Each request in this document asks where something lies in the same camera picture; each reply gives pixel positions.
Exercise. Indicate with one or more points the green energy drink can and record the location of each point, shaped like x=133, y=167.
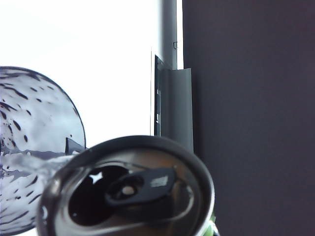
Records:
x=128, y=186

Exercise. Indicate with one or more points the dark textured glass cup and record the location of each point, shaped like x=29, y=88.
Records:
x=37, y=110

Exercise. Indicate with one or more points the dark grey desk divider panel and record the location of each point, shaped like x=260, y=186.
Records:
x=246, y=110

